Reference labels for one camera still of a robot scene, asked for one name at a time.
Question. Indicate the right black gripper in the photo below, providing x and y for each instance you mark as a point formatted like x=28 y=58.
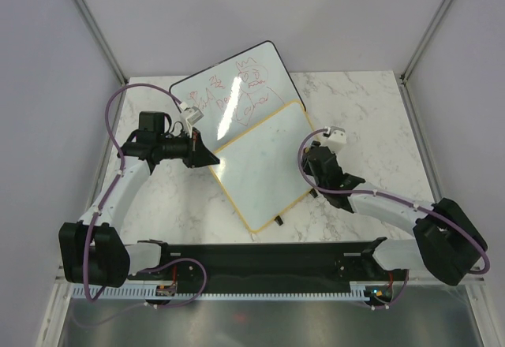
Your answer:
x=304 y=166

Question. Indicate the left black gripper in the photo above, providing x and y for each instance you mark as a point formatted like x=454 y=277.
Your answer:
x=193 y=147

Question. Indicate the yellow framed whiteboard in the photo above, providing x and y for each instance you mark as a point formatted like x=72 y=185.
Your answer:
x=258 y=170

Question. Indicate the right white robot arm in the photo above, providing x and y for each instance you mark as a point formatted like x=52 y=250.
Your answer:
x=443 y=241

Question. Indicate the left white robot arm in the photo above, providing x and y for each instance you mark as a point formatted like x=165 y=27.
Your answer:
x=92 y=251

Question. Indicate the black framed whiteboard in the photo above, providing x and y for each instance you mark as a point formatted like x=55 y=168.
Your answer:
x=238 y=93

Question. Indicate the black board clip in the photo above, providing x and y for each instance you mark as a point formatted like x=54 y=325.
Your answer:
x=313 y=193
x=279 y=221

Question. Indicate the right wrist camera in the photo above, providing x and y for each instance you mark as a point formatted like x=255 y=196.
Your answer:
x=334 y=138

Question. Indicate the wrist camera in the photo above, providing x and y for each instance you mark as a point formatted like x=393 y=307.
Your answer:
x=334 y=138
x=191 y=115

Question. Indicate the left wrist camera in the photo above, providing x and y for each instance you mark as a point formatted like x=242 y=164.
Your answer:
x=191 y=115

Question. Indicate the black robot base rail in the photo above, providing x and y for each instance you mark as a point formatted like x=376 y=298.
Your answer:
x=272 y=268

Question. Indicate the left aluminium frame post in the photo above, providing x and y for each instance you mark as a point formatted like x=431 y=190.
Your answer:
x=100 y=40

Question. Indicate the aluminium frame post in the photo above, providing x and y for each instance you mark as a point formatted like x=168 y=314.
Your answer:
x=428 y=36
x=100 y=40

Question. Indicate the white slotted cable duct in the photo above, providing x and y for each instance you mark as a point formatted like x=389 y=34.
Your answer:
x=144 y=291

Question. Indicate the aluminium front rail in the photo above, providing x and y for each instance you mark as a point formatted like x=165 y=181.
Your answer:
x=426 y=278

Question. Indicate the right aluminium frame post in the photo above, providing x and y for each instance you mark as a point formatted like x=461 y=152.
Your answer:
x=428 y=36

